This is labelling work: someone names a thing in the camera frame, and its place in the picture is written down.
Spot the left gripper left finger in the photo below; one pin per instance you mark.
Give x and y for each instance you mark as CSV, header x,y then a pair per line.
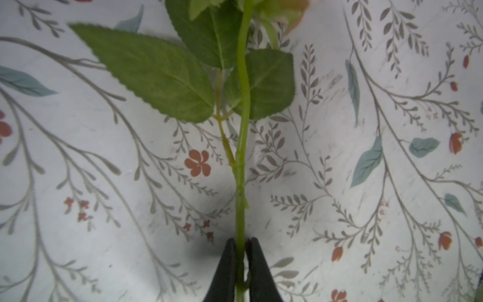
x,y
222,287

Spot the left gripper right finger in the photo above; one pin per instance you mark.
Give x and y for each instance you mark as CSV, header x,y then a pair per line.
x,y
262,287

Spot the pale pink white rose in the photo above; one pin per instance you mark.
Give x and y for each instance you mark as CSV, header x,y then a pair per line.
x,y
228,61

